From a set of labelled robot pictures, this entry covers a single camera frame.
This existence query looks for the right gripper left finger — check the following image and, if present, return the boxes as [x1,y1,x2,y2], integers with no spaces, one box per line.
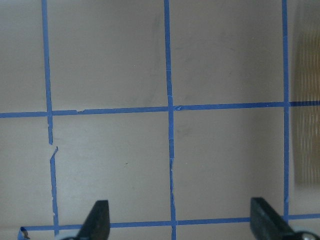
[74,200,111,240]

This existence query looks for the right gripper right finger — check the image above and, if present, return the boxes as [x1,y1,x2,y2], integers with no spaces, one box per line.
[250,197,296,240]

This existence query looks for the brown wicker basket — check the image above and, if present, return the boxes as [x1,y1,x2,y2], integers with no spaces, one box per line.
[290,26,320,189]

